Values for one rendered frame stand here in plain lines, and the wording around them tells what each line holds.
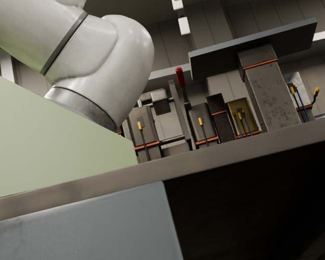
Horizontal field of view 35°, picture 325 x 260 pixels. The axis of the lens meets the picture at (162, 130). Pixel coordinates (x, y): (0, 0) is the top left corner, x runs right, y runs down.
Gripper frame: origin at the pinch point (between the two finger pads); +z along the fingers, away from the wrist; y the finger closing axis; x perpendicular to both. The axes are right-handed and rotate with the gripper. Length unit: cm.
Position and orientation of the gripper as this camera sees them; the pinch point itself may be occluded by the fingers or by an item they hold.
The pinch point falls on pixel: (181, 19)
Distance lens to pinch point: 172.6
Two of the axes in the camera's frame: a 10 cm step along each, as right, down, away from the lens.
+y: 2.1, 4.2, 8.9
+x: -9.6, 2.3, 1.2
